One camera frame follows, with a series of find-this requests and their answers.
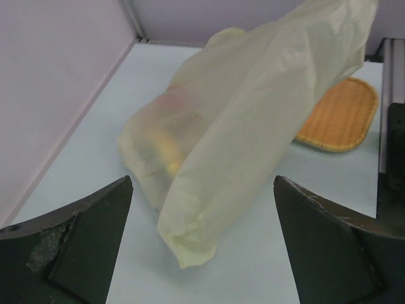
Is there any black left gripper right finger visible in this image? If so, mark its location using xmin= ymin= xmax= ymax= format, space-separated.
xmin=273 ymin=175 xmax=404 ymax=303

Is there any translucent pale green plastic bag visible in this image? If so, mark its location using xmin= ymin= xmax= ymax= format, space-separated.
xmin=117 ymin=1 xmax=378 ymax=269

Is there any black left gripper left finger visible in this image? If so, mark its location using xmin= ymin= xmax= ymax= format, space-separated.
xmin=1 ymin=176 xmax=134 ymax=303

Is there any yellow fake banana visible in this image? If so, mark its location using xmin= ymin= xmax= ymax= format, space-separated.
xmin=146 ymin=128 xmax=185 ymax=179

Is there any red fake dragon fruit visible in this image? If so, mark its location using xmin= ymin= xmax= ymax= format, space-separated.
xmin=152 ymin=92 xmax=195 ymax=116

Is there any aluminium frame rail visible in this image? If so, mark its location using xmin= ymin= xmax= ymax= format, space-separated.
xmin=379 ymin=39 xmax=404 ymax=173

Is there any woven bamboo tray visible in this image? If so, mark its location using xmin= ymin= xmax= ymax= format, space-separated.
xmin=295 ymin=77 xmax=379 ymax=153

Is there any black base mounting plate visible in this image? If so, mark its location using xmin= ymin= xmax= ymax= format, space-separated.
xmin=377 ymin=103 xmax=404 ymax=225

